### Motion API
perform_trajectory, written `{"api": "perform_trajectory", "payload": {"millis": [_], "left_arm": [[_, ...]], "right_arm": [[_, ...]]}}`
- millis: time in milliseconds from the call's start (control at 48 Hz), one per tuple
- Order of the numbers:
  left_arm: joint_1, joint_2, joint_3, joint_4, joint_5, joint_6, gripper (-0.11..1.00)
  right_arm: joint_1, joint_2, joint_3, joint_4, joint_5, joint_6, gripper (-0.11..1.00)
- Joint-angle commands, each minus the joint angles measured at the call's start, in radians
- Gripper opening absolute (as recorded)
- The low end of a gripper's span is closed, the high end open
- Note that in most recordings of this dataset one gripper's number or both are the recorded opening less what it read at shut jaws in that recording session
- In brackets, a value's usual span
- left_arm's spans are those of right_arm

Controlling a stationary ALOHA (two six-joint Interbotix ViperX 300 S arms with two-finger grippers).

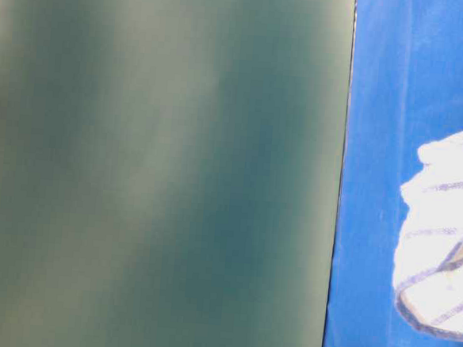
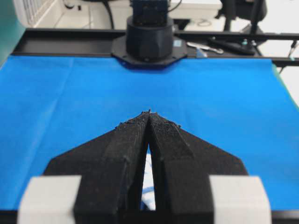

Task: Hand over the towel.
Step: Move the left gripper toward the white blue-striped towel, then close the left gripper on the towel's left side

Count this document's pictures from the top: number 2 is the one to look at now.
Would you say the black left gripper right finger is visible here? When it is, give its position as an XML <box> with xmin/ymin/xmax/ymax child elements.
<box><xmin>149</xmin><ymin>113</ymin><xmax>248</xmax><ymax>215</ymax></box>

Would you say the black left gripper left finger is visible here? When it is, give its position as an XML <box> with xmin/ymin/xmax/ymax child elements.
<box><xmin>43</xmin><ymin>112</ymin><xmax>149</xmax><ymax>216</ymax></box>

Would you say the white blue striped towel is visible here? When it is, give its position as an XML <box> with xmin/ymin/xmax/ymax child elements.
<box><xmin>141</xmin><ymin>147</ymin><xmax>156</xmax><ymax>210</ymax></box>

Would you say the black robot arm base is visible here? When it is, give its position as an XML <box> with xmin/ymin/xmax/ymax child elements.
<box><xmin>111</xmin><ymin>0</ymin><xmax>187</xmax><ymax>67</ymax></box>

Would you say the blue table cloth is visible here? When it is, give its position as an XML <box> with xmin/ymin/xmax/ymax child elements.
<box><xmin>0</xmin><ymin>56</ymin><xmax>299</xmax><ymax>210</ymax></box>

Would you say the silver metal tool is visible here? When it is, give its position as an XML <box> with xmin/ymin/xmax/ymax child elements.
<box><xmin>186</xmin><ymin>42</ymin><xmax>224</xmax><ymax>55</ymax></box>

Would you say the black stand with legs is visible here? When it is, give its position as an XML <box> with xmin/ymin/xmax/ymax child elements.
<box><xmin>215</xmin><ymin>0</ymin><xmax>267</xmax><ymax>34</ymax></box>

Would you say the black metal table frame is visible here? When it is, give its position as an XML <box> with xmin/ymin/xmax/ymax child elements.
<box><xmin>13</xmin><ymin>28</ymin><xmax>299</xmax><ymax>59</ymax></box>

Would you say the black handled tool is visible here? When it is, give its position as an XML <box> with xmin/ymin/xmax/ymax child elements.
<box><xmin>207</xmin><ymin>38</ymin><xmax>255</xmax><ymax>56</ymax></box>

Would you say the black cable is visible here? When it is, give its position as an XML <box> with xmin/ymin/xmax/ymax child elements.
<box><xmin>102</xmin><ymin>0</ymin><xmax>115</xmax><ymax>30</ymax></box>

